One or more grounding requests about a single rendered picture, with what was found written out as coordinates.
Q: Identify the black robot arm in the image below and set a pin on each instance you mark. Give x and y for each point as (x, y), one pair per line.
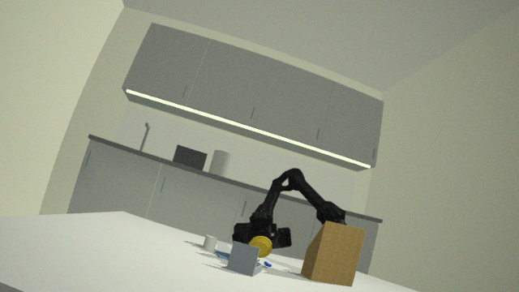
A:
(262, 217)

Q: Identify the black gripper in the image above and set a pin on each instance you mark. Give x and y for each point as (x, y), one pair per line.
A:
(280, 239)

